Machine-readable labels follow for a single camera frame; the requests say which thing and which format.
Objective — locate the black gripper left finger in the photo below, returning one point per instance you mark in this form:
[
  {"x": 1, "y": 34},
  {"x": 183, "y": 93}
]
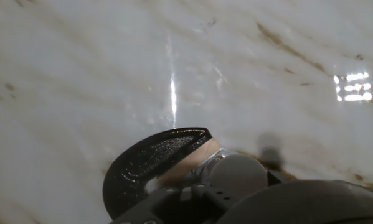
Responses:
[{"x": 173, "y": 207}]

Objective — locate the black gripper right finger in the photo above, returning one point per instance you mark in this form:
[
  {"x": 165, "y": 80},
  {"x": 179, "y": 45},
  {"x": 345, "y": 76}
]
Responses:
[{"x": 276, "y": 178}]

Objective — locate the white light bulb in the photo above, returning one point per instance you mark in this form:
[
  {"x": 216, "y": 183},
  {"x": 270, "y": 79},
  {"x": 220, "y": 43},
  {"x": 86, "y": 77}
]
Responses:
[{"x": 239, "y": 174}]

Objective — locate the small wooden block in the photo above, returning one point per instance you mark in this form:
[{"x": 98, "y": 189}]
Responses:
[{"x": 189, "y": 163}]

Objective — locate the black iron C-clamp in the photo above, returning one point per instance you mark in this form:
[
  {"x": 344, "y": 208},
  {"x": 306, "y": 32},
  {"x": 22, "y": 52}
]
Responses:
[{"x": 136, "y": 168}]

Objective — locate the marble pattern mat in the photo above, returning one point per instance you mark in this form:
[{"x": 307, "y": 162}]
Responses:
[{"x": 80, "y": 77}]

